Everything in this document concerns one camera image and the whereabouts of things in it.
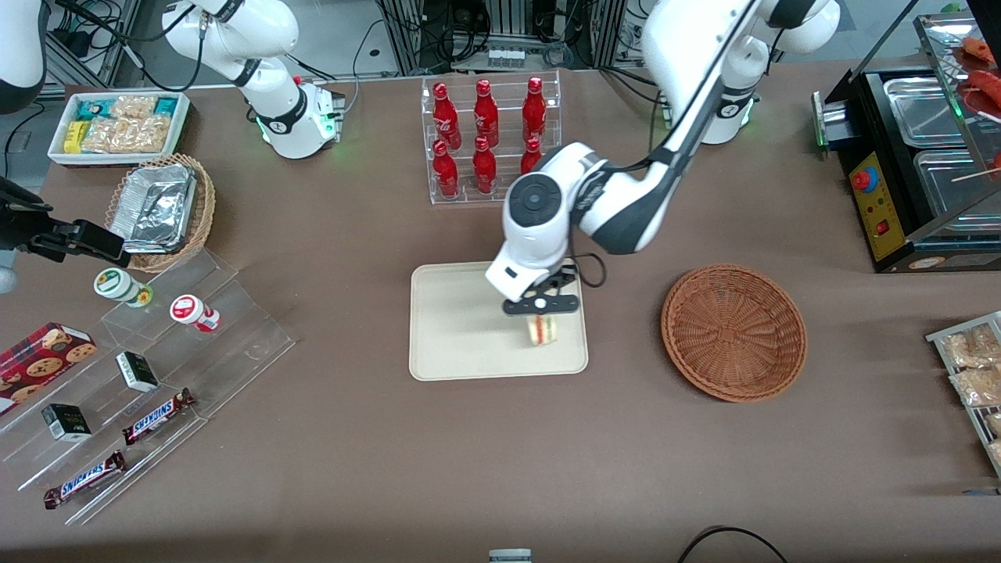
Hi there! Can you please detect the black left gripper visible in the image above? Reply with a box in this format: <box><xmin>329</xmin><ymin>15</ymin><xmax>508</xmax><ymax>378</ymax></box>
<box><xmin>503</xmin><ymin>266</ymin><xmax>581</xmax><ymax>325</ymax></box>

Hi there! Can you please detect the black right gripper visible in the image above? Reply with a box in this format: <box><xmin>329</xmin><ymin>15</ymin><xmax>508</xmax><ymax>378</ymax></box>
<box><xmin>0</xmin><ymin>178</ymin><xmax>131</xmax><ymax>268</ymax></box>

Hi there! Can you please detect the cream plastic tray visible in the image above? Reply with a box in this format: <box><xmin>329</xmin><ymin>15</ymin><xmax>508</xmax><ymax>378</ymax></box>
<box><xmin>409</xmin><ymin>257</ymin><xmax>589</xmax><ymax>382</ymax></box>

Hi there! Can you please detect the light wicker basket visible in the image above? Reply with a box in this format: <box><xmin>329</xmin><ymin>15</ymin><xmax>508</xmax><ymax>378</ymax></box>
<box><xmin>106</xmin><ymin>153</ymin><xmax>217</xmax><ymax>273</ymax></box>

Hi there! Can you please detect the empty brown wicker basket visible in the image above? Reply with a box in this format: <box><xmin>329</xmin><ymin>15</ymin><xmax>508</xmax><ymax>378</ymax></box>
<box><xmin>661</xmin><ymin>264</ymin><xmax>808</xmax><ymax>403</ymax></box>

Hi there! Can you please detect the tray of packaged snacks right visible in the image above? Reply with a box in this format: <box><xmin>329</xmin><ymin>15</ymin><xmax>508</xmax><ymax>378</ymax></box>
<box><xmin>926</xmin><ymin>311</ymin><xmax>1001</xmax><ymax>479</ymax></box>

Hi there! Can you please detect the green cap yogurt bottle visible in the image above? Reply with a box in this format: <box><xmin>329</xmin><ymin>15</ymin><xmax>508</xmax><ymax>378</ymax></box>
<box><xmin>94</xmin><ymin>267</ymin><xmax>154</xmax><ymax>308</ymax></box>

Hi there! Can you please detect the aluminium foil container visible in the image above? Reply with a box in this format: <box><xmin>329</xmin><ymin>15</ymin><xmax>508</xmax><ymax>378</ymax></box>
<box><xmin>109</xmin><ymin>163</ymin><xmax>198</xmax><ymax>255</ymax></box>

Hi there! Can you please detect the white snack box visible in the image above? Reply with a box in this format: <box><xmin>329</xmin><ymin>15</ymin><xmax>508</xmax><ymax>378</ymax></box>
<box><xmin>47</xmin><ymin>91</ymin><xmax>192</xmax><ymax>169</ymax></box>

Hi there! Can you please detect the red cap yogurt bottle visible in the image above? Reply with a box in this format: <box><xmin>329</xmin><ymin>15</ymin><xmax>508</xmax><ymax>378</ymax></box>
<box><xmin>170</xmin><ymin>294</ymin><xmax>221</xmax><ymax>333</ymax></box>

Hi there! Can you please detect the clear rice cracker bag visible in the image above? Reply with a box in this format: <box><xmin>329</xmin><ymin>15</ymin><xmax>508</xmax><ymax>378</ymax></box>
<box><xmin>82</xmin><ymin>95</ymin><xmax>171</xmax><ymax>154</ymax></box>

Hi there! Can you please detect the small black carton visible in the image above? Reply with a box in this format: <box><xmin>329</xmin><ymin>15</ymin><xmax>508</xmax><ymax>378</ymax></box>
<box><xmin>41</xmin><ymin>403</ymin><xmax>92</xmax><ymax>443</ymax></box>
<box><xmin>116</xmin><ymin>351</ymin><xmax>160</xmax><ymax>393</ymax></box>

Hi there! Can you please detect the red cookie box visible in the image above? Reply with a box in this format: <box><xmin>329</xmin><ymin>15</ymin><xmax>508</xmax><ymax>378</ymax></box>
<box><xmin>0</xmin><ymin>322</ymin><xmax>98</xmax><ymax>415</ymax></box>

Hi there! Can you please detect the clear acrylic stepped stand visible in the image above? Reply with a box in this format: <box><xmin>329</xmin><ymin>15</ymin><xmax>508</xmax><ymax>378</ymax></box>
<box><xmin>0</xmin><ymin>249</ymin><xmax>296</xmax><ymax>526</ymax></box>

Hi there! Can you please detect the snickers chocolate bar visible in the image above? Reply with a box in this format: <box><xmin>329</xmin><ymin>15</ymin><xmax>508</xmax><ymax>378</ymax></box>
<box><xmin>122</xmin><ymin>388</ymin><xmax>196</xmax><ymax>446</ymax></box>
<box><xmin>43</xmin><ymin>450</ymin><xmax>127</xmax><ymax>510</ymax></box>

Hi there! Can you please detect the clear acrylic bottle rack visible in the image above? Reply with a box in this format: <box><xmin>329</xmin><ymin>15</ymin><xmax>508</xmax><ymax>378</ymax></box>
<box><xmin>421</xmin><ymin>70</ymin><xmax>562</xmax><ymax>206</ymax></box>

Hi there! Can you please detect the black hot dog machine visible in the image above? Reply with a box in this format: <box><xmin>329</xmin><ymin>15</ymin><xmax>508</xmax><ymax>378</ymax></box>
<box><xmin>813</xmin><ymin>12</ymin><xmax>1001</xmax><ymax>273</ymax></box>

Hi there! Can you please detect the steel pan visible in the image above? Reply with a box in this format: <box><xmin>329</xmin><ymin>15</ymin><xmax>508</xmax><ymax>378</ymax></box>
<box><xmin>913</xmin><ymin>149</ymin><xmax>1001</xmax><ymax>235</ymax></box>
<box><xmin>884</xmin><ymin>76</ymin><xmax>968</xmax><ymax>148</ymax></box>

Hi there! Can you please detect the black cable loop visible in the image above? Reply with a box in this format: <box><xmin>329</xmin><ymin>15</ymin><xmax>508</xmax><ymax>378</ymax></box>
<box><xmin>676</xmin><ymin>526</ymin><xmax>789</xmax><ymax>563</ymax></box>

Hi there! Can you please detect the aluminium frame rack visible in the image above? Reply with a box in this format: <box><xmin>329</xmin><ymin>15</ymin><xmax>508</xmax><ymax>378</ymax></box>
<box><xmin>379</xmin><ymin>0</ymin><xmax>626</xmax><ymax>75</ymax></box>

